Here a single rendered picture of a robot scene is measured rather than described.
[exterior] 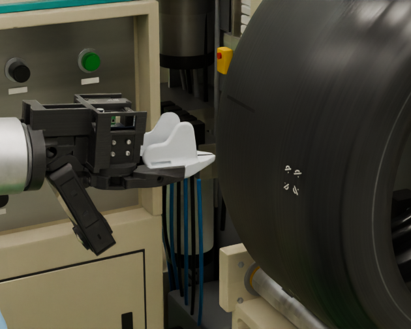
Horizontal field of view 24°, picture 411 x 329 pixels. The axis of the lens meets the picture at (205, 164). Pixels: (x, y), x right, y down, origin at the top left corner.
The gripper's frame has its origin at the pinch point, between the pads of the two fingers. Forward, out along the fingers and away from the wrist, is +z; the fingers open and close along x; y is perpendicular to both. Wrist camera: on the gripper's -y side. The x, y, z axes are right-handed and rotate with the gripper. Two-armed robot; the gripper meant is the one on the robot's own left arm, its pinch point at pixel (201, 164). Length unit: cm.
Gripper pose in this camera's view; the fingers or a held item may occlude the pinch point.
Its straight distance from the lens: 102.7
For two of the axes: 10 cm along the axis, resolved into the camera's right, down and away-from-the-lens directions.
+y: 1.0, -9.4, -3.1
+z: 8.9, -0.6, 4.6
